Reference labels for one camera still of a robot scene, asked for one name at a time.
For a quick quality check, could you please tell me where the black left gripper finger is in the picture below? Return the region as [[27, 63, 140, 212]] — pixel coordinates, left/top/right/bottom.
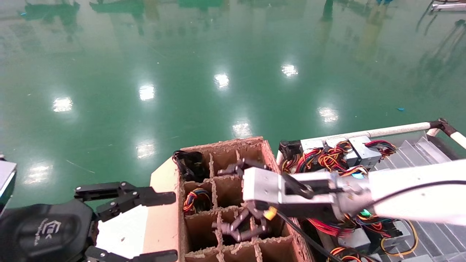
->
[[74, 181, 177, 222], [84, 246, 179, 262]]

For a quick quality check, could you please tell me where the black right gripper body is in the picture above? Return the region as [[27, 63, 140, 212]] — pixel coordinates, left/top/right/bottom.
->
[[251, 201, 343, 221]]

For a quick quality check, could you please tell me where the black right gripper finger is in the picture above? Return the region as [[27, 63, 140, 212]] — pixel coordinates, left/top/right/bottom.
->
[[218, 158, 272, 178], [212, 207, 272, 243]]

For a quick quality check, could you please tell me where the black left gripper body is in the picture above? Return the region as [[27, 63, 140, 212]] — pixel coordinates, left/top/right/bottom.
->
[[0, 199, 99, 262]]

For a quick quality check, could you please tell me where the brown cardboard divider box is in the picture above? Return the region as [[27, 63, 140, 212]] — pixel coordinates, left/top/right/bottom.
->
[[143, 136, 315, 262]]

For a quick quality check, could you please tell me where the black power connector block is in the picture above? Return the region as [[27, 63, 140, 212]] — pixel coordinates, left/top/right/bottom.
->
[[279, 140, 302, 161]]

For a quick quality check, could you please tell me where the grey flat panel device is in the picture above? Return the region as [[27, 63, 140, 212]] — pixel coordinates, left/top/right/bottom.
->
[[0, 160, 17, 215]]

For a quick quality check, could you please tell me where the white pipe parts rack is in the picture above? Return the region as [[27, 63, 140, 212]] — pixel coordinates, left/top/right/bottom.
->
[[275, 117, 466, 262]]

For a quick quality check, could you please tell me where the clear ridged plastic tray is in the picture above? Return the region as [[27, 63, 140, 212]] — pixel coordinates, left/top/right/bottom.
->
[[375, 135, 466, 262]]

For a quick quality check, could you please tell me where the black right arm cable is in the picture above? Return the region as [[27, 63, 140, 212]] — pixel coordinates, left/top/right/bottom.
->
[[263, 180, 466, 262]]

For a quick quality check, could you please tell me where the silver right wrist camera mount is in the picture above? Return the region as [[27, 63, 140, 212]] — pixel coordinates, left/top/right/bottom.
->
[[243, 167, 344, 204]]

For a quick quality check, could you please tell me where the black cable bundle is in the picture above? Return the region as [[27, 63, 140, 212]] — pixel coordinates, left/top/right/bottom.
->
[[172, 150, 211, 183]]

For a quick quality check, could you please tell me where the white metal frame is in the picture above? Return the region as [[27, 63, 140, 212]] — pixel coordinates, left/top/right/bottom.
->
[[430, 1, 466, 12]]

